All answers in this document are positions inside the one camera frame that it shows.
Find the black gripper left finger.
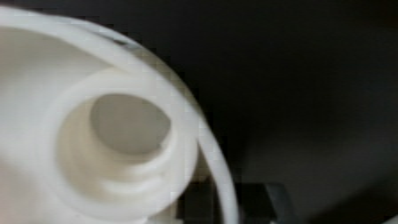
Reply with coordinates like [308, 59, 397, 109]
[176, 181, 219, 224]

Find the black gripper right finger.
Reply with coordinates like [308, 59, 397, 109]
[237, 183, 297, 224]

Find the white round stool seat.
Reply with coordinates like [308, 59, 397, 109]
[0, 6, 239, 224]

